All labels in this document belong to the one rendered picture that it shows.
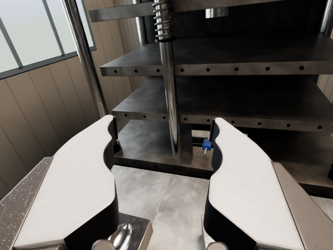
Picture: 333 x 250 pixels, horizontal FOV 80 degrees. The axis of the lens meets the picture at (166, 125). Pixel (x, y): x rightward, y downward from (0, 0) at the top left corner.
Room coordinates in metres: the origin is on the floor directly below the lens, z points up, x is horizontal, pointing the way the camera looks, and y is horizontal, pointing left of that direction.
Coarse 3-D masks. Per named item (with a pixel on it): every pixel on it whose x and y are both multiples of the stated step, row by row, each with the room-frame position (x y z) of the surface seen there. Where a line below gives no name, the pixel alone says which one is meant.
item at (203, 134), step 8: (192, 128) 0.88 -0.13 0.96; (200, 128) 0.87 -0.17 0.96; (208, 128) 0.86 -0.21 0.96; (240, 128) 0.82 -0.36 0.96; (192, 136) 0.87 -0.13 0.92; (200, 136) 0.85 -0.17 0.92; (208, 136) 0.84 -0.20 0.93; (192, 144) 0.87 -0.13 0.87; (200, 144) 0.85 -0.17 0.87; (200, 152) 0.85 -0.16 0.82; (208, 152) 0.84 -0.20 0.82
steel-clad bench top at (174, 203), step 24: (120, 168) 0.83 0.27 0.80; (120, 192) 0.66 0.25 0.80; (144, 192) 0.64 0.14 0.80; (168, 192) 0.62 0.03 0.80; (192, 192) 0.61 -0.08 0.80; (144, 216) 0.52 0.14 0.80; (168, 216) 0.50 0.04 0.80; (192, 216) 0.49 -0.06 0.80; (168, 240) 0.41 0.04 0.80; (192, 240) 0.40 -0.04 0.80
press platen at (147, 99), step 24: (144, 96) 1.20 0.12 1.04; (192, 96) 1.11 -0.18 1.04; (216, 96) 1.06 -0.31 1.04; (240, 96) 1.02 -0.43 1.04; (264, 96) 0.98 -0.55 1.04; (288, 96) 0.94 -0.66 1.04; (312, 96) 0.91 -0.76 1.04; (192, 120) 0.88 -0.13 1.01; (240, 120) 0.79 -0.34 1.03; (264, 120) 0.75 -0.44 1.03; (288, 120) 0.72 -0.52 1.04; (312, 120) 0.70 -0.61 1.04
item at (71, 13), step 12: (72, 0) 1.01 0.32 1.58; (72, 12) 1.00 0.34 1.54; (324, 12) 1.22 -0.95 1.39; (72, 24) 1.00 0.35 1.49; (144, 24) 1.64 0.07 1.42; (324, 24) 1.21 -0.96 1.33; (72, 36) 1.01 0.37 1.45; (84, 36) 1.01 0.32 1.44; (144, 36) 1.63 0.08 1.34; (84, 48) 1.00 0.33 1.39; (84, 60) 1.00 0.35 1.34; (84, 72) 1.00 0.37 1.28; (96, 72) 1.02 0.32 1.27; (96, 84) 1.00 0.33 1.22; (96, 96) 1.00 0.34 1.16; (96, 108) 1.00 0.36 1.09
